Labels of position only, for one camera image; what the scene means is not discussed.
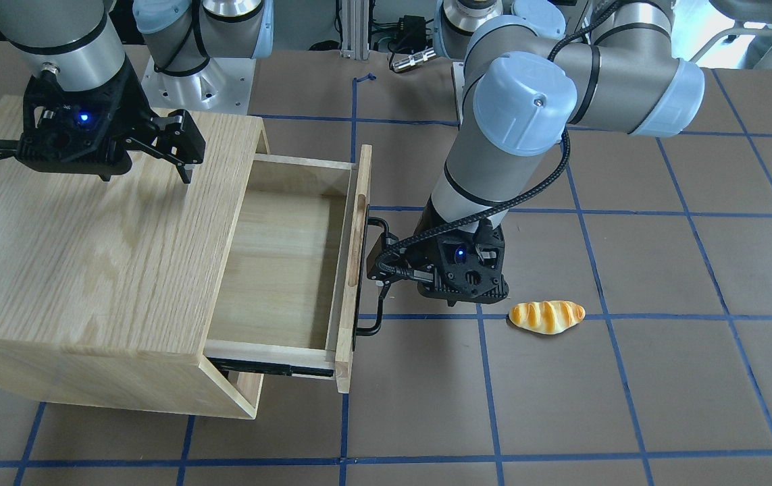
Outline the light wooden cabinet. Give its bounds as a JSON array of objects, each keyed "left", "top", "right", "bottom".
[{"left": 0, "top": 113, "right": 269, "bottom": 419}]

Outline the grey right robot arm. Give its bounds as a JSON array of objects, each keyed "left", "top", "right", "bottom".
[{"left": 0, "top": 1, "right": 274, "bottom": 184}]

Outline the black power adapter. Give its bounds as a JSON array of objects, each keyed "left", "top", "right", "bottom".
[{"left": 396, "top": 15, "right": 427, "bottom": 43}]

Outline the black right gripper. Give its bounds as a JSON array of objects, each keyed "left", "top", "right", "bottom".
[{"left": 14, "top": 71, "right": 207, "bottom": 184}]

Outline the aluminium frame post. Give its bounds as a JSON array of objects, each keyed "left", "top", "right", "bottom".
[{"left": 338, "top": 1, "right": 371, "bottom": 61}]

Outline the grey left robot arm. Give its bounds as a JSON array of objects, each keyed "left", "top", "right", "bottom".
[{"left": 367, "top": 1, "right": 706, "bottom": 305}]

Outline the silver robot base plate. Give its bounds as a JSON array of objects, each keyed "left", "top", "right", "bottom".
[{"left": 141, "top": 58, "right": 257, "bottom": 115}]

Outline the toy bread loaf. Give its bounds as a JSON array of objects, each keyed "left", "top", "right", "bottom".
[{"left": 507, "top": 300, "right": 586, "bottom": 335}]

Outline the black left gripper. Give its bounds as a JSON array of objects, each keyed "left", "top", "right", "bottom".
[{"left": 367, "top": 219, "right": 509, "bottom": 302}]

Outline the wooden drawer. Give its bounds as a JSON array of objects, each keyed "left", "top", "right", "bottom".
[{"left": 204, "top": 144, "right": 372, "bottom": 394}]

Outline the black drawer handle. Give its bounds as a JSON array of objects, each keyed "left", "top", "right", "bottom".
[{"left": 355, "top": 216, "right": 390, "bottom": 336}]

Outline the silver cable connector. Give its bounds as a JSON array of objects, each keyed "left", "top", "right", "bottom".
[{"left": 389, "top": 47, "right": 438, "bottom": 74}]

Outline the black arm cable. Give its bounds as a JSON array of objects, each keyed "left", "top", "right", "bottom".
[{"left": 376, "top": 0, "right": 629, "bottom": 271}]

